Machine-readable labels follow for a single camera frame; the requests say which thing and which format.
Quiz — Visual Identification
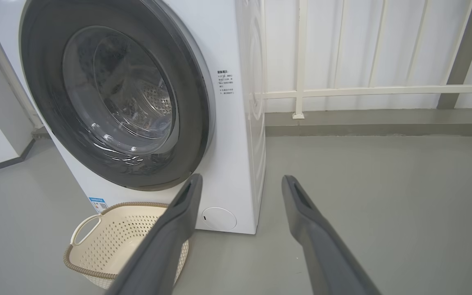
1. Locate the round glass washing machine door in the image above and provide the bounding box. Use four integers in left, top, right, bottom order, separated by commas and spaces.
19, 0, 216, 192

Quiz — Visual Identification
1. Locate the white front-load washing machine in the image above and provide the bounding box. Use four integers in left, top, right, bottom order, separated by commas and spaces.
0, 0, 267, 235

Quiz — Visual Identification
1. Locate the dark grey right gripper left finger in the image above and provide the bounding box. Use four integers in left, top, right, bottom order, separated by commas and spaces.
105, 173, 203, 295

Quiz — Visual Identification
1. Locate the printed text notice label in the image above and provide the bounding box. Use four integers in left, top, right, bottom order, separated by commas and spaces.
218, 70, 235, 95

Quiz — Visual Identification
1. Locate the cream perforated laundry basket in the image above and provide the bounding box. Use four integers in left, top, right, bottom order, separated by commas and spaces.
64, 202, 189, 289

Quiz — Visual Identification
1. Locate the white metal railing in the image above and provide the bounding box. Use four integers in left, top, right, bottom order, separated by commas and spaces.
256, 0, 472, 119

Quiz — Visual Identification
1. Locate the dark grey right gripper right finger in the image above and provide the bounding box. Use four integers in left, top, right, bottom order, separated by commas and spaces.
281, 175, 382, 295

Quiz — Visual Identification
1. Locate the round white filter cover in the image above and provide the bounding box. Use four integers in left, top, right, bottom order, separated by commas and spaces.
202, 207, 237, 231

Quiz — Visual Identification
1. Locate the blue energy label sticker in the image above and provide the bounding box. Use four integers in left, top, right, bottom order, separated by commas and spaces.
88, 197, 109, 213

